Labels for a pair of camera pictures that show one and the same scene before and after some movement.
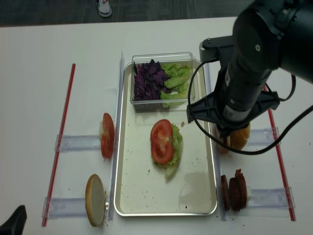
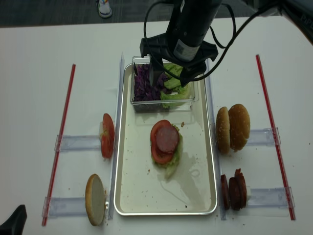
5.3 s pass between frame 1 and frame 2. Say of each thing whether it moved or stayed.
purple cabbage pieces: stayed
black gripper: moved
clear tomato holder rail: stayed
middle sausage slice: stayed
